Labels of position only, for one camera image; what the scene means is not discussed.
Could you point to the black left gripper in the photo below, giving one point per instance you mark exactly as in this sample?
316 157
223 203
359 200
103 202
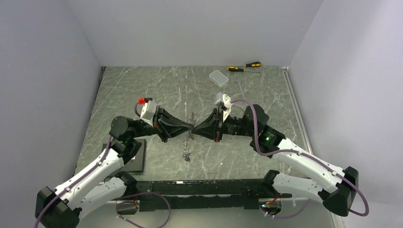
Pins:
162 117

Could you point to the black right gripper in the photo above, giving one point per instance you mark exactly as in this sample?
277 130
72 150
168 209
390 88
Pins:
208 128

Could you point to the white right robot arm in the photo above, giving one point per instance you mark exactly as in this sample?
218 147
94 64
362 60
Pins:
328 184

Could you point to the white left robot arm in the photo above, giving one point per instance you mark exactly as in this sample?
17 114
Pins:
102 180

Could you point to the black flat box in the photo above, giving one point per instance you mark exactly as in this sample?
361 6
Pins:
137 157

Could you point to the clear plastic box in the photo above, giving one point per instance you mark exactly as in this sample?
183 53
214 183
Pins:
218 78

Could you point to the small silver wrench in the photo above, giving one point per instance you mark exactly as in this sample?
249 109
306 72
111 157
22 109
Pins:
238 81

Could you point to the yellow black screwdriver lower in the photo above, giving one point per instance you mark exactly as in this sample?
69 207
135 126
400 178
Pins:
238 69

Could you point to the yellow black screwdriver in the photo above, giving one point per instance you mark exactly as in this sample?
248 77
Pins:
251 65
238 69

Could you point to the yellow black screwdriver upper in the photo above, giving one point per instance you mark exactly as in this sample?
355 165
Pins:
251 65

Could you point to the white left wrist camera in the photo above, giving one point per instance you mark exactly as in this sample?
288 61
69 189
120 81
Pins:
148 108

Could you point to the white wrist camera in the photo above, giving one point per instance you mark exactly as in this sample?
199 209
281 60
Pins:
223 102
148 108

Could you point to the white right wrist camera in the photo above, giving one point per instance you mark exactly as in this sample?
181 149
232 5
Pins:
223 102

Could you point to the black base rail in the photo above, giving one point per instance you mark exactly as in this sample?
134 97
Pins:
201 194

